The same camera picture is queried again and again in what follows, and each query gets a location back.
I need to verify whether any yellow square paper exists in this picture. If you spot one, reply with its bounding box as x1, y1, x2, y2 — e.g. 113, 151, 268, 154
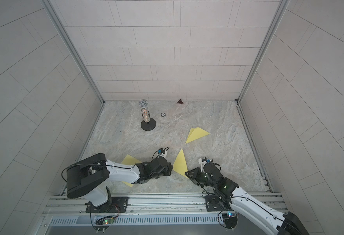
186, 127, 210, 143

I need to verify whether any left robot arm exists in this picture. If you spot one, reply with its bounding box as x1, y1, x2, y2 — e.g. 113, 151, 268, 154
65, 153, 173, 207

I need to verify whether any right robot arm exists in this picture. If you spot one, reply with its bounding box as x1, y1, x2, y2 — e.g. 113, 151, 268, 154
185, 162, 309, 235

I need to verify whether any vent grille strip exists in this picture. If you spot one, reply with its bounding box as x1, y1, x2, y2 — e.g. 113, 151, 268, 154
50, 213, 224, 227

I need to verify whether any black round-base stand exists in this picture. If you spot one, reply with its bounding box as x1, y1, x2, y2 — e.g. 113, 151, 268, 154
139, 99, 156, 131

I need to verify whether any right circuit board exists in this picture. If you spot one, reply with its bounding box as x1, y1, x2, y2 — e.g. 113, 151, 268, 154
222, 212, 238, 229

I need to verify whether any circuit board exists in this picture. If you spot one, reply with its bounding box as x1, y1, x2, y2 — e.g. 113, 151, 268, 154
94, 216, 117, 233
222, 212, 238, 229

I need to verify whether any left circuit board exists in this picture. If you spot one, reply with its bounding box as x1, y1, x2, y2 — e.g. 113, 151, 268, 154
94, 216, 117, 233

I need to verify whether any metal corner profile right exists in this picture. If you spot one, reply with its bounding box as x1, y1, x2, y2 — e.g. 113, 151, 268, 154
235, 0, 290, 104

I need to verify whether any metal corner profile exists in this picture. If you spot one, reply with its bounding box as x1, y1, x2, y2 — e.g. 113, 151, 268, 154
41, 0, 105, 106
235, 0, 290, 104

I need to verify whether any metal corner profile left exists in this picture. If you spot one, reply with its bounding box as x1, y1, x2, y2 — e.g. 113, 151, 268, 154
41, 0, 105, 106

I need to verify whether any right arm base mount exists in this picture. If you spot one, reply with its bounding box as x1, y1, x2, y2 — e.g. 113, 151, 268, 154
203, 195, 232, 212

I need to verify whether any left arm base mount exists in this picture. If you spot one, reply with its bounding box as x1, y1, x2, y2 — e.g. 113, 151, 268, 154
84, 187, 129, 213

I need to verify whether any aluminium rail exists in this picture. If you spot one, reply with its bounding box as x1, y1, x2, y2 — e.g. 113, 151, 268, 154
42, 192, 288, 216

